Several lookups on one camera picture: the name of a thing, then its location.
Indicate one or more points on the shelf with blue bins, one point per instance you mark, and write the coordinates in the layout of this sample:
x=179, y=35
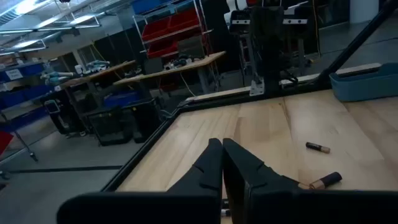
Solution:
x=21, y=70

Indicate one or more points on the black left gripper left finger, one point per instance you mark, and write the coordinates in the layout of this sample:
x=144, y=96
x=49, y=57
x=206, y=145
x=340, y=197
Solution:
x=208, y=174

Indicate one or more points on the black equipment stand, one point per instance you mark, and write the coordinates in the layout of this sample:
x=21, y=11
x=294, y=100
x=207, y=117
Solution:
x=295, y=28

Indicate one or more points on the wooden workbench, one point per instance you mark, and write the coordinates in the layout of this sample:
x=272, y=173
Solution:
x=186, y=63
x=93, y=74

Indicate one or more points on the rolling stand leg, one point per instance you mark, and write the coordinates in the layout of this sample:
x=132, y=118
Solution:
x=23, y=144

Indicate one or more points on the blue plastic bin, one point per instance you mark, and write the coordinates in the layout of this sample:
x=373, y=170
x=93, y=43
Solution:
x=363, y=85

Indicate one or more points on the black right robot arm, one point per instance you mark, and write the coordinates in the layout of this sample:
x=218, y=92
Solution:
x=267, y=53

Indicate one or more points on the black equipment case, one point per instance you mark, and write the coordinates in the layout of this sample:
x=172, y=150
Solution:
x=109, y=126
x=146, y=119
x=62, y=116

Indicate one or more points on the silver battery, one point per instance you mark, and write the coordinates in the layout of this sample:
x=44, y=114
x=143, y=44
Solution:
x=226, y=212

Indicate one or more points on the silver corner bracket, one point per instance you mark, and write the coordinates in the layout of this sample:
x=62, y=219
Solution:
x=257, y=88

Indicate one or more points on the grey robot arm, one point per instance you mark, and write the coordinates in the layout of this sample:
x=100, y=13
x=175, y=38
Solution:
x=59, y=74
x=98, y=64

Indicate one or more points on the large black copper battery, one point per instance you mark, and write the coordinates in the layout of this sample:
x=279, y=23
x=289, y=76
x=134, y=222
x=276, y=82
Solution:
x=326, y=180

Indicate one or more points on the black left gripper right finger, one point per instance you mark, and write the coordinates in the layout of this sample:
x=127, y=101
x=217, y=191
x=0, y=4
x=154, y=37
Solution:
x=248, y=174

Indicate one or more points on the metal rack with red bins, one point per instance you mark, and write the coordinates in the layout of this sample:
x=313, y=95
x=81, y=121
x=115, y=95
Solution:
x=161, y=29

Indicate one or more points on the red panel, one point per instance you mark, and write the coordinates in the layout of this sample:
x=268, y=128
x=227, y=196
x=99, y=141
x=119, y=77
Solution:
x=4, y=141

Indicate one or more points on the blue crate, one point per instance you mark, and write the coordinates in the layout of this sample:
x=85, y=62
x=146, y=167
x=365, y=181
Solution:
x=121, y=99

